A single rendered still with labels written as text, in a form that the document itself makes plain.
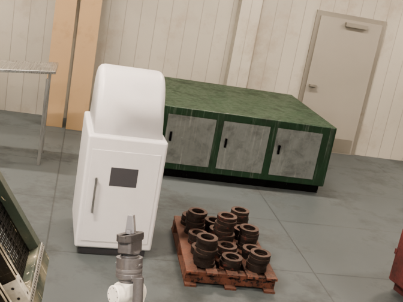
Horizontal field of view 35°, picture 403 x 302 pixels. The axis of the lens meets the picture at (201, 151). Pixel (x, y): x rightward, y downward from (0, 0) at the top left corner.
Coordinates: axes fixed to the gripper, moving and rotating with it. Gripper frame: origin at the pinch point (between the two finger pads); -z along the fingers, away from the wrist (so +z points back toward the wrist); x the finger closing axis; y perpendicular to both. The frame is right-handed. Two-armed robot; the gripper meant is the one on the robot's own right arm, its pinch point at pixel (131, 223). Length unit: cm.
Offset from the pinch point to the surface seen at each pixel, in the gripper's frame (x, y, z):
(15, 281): -41, 78, 37
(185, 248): -318, 118, 68
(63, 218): -319, 245, 54
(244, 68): -715, 207, -132
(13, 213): -83, 114, 14
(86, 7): -563, 387, -198
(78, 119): -575, 402, -44
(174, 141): -501, 217, -22
